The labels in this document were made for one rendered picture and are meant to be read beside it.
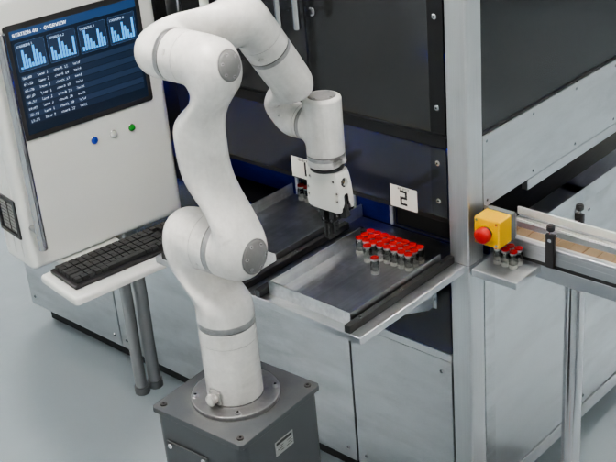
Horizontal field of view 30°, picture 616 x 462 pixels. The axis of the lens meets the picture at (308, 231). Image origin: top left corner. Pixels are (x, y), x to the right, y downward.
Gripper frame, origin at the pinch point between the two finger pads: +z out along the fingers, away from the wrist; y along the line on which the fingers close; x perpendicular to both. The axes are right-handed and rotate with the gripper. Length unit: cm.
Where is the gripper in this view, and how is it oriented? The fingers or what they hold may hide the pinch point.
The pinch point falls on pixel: (332, 227)
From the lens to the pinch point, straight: 257.1
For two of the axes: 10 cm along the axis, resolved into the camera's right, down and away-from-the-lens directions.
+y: -7.4, -2.5, 6.2
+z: 0.8, 8.9, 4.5
